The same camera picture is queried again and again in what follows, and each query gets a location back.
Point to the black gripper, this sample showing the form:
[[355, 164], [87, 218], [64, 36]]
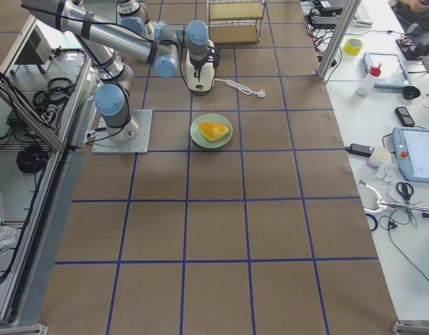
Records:
[[197, 65]]

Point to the white toaster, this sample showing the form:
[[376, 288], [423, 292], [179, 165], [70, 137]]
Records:
[[207, 74]]

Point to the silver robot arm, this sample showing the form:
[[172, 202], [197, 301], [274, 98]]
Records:
[[135, 17], [170, 49]]

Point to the green plate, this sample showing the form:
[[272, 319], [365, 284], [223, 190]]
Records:
[[211, 117]]

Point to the yellow toast on plate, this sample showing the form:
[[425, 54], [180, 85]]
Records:
[[213, 131]]

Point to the yellow tape roll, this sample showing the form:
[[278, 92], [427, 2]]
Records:
[[353, 46]]

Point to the grey control box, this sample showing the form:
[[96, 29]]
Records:
[[36, 52]]

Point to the white bottle red cap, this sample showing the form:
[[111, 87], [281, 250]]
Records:
[[369, 80]]

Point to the black power adapter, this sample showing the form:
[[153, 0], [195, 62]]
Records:
[[360, 150]]

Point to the blue teach pendant far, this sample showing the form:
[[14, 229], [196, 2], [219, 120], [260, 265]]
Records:
[[393, 73]]

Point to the blue teach pendant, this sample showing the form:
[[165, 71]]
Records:
[[393, 73], [412, 152]]

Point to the white round jar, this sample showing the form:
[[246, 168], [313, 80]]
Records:
[[378, 157]]

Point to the black round cap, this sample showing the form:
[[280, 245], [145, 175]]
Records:
[[410, 93]]

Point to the white curved tool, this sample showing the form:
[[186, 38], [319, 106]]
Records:
[[378, 204]]

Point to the blue teach pendant near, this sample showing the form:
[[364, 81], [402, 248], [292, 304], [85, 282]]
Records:
[[412, 152]]

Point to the black scissors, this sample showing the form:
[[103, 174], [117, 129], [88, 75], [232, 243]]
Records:
[[405, 190]]

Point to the wooden wire shelf rack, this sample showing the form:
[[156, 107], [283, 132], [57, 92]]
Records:
[[235, 21]]

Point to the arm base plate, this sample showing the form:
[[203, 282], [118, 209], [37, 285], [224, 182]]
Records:
[[134, 138]]

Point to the aluminium frame post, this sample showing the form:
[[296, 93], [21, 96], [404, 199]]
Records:
[[338, 34]]

